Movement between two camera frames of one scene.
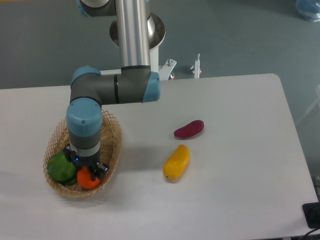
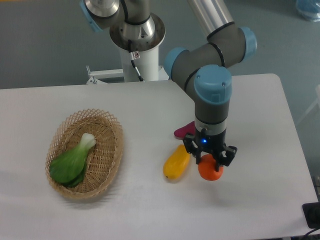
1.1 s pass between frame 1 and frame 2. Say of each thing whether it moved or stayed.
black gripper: moved
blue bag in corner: stayed
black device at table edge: stayed
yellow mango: stayed
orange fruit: moved
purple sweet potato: stayed
